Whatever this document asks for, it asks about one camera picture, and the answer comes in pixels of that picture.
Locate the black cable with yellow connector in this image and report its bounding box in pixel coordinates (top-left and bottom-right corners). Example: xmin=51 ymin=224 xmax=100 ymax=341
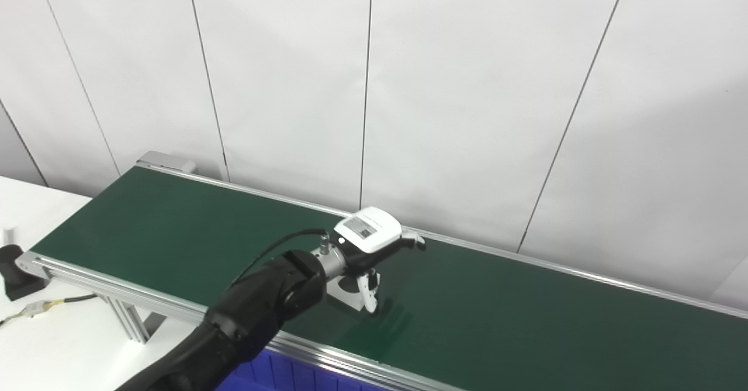
xmin=0 ymin=294 xmax=98 ymax=328

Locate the green conveyor belt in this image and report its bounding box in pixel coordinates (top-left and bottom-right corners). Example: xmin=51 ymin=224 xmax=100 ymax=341
xmin=15 ymin=150 xmax=748 ymax=391

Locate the aluminium conveyor leg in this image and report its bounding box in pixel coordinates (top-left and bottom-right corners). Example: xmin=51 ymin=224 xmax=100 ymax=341
xmin=93 ymin=293 xmax=169 ymax=345

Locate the white square part with hole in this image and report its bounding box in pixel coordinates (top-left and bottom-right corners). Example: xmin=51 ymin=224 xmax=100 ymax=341
xmin=326 ymin=273 xmax=380 ymax=313

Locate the blue plastic bin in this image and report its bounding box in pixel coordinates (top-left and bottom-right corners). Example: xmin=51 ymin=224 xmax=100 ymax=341
xmin=215 ymin=349 xmax=386 ymax=391

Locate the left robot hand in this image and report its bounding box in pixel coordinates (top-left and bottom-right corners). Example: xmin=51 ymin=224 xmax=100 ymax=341
xmin=332 ymin=206 xmax=426 ymax=313

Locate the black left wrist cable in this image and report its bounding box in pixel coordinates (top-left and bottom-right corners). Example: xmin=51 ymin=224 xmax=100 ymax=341
xmin=231 ymin=229 xmax=331 ymax=289

